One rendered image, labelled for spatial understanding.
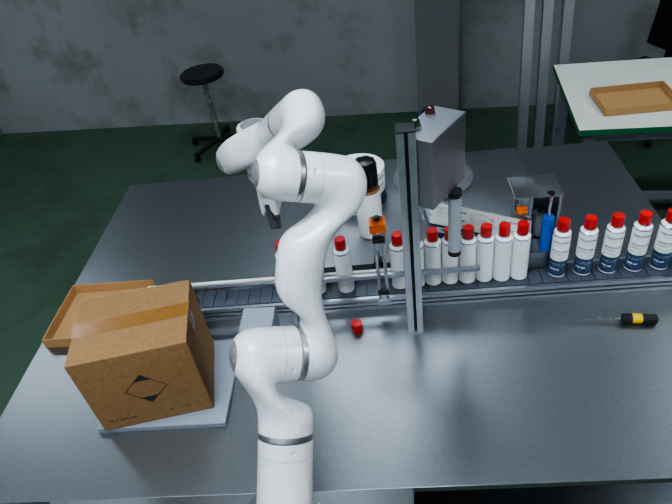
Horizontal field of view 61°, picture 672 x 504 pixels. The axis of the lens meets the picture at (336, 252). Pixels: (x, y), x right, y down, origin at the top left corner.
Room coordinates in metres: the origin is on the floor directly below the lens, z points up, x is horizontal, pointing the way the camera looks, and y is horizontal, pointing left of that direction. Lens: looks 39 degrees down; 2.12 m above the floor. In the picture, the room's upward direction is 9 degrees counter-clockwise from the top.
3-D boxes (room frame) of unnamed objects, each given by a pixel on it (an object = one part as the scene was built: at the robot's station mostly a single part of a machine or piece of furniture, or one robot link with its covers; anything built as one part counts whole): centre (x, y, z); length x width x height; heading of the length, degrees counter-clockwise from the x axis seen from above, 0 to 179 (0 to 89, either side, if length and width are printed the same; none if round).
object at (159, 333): (1.10, 0.55, 0.99); 0.30 x 0.24 x 0.27; 94
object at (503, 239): (1.29, -0.50, 0.98); 0.05 x 0.05 x 0.20
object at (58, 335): (1.46, 0.81, 0.85); 0.30 x 0.26 x 0.04; 83
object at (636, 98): (2.40, -1.50, 0.82); 0.34 x 0.24 x 0.04; 82
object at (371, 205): (1.62, -0.14, 1.03); 0.09 x 0.09 x 0.30
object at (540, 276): (1.33, -0.17, 0.86); 1.65 x 0.08 x 0.04; 83
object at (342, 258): (1.35, -0.02, 0.98); 0.05 x 0.05 x 0.20
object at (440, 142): (1.23, -0.27, 1.38); 0.17 x 0.10 x 0.19; 138
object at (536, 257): (1.37, -0.61, 1.01); 0.14 x 0.13 x 0.26; 83
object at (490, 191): (1.76, -0.36, 0.86); 0.80 x 0.67 x 0.05; 83
